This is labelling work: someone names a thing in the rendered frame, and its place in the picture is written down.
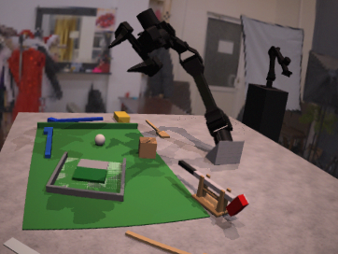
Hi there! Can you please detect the green mat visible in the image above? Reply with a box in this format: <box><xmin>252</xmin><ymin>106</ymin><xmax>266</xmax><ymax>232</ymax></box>
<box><xmin>22</xmin><ymin>128</ymin><xmax>210</xmax><ymax>231</ymax></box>

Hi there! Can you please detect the white golf ball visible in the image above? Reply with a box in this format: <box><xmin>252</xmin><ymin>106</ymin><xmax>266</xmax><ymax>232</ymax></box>
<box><xmin>94</xmin><ymin>134</ymin><xmax>106</xmax><ymax>145</ymax></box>

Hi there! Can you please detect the yellow block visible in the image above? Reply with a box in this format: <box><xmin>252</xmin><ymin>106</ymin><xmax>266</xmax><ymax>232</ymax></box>
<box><xmin>113</xmin><ymin>111</ymin><xmax>130</xmax><ymax>122</ymax></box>

